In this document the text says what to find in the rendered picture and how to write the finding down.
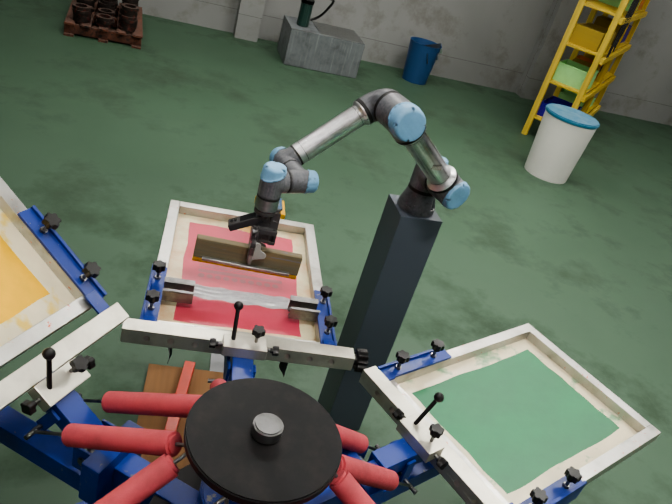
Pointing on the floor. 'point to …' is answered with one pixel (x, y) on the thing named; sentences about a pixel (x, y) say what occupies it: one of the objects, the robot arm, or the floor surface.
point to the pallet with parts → (131, 19)
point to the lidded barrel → (559, 142)
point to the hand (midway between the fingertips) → (247, 258)
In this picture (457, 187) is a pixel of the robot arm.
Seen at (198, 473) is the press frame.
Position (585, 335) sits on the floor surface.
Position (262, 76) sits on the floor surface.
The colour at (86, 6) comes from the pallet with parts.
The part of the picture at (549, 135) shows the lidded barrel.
